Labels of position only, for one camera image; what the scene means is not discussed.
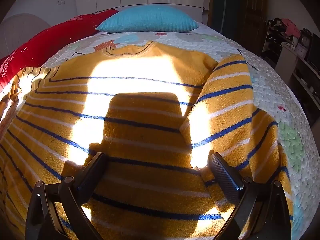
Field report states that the quilted heart-pattern bedspread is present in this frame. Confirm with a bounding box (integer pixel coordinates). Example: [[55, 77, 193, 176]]
[[0, 22, 320, 240]]

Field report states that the red patterned pillow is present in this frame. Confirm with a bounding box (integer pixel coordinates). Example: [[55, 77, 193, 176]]
[[0, 9, 119, 92]]

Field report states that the beige open-shelf cabinet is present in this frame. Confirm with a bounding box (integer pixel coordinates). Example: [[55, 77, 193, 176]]
[[275, 46, 320, 130]]

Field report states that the dark wooden door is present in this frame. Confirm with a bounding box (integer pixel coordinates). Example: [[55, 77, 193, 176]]
[[236, 0, 268, 48]]

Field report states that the pink cloth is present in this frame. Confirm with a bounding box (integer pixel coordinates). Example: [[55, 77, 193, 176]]
[[282, 18, 301, 37]]

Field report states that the beige rounded headboard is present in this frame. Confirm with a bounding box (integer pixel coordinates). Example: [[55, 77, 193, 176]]
[[0, 13, 52, 60]]

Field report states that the yellow striped knit sweater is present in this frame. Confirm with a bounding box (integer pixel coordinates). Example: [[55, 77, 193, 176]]
[[0, 41, 294, 240]]

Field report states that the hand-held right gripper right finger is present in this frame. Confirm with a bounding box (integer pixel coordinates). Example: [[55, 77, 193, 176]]
[[207, 150, 293, 240]]

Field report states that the small purple clock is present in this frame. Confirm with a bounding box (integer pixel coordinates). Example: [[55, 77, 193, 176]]
[[295, 44, 308, 58]]

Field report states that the black television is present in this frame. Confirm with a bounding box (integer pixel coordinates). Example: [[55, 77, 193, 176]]
[[306, 32, 320, 72]]

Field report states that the dark shoe rack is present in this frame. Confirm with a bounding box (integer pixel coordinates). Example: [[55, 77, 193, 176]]
[[261, 19, 300, 60]]

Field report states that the turquoise pillow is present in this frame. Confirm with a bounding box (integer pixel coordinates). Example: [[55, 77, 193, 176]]
[[96, 5, 199, 33]]

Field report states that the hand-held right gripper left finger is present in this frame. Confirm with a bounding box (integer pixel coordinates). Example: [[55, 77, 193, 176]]
[[25, 152, 110, 240]]

